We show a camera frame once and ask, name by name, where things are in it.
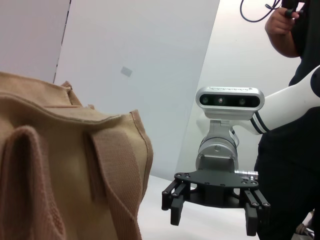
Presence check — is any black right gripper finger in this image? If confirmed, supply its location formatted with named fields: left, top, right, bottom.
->
left=161, top=178, right=191, bottom=226
left=243, top=188, right=271, bottom=237

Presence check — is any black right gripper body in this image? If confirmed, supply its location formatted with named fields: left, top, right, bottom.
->
left=174, top=136, right=260, bottom=209

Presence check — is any khaki canvas food bag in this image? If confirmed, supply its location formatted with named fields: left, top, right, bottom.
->
left=0, top=71, right=154, bottom=240

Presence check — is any bare person forearm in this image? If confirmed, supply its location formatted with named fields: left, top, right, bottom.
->
left=264, top=11, right=302, bottom=59

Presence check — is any person hand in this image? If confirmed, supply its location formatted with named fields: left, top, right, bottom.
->
left=276, top=6, right=300, bottom=25

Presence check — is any person in black clothes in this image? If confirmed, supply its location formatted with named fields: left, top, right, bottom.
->
left=254, top=0, right=320, bottom=240

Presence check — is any small pale sticker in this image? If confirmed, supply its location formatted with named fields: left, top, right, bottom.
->
left=120, top=66, right=134, bottom=78

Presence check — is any white backdrop board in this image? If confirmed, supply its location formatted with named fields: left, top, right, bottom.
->
left=53, top=0, right=221, bottom=181

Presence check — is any black handheld controller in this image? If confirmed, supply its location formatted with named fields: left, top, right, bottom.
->
left=281, top=0, right=305, bottom=19

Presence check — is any silver connector gripper cable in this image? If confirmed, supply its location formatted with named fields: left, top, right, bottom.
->
left=234, top=169, right=260, bottom=181

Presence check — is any silver depth camera box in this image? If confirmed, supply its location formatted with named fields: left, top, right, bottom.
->
left=195, top=86, right=266, bottom=121

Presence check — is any black hanging cable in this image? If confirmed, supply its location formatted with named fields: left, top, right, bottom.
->
left=239, top=0, right=284, bottom=23

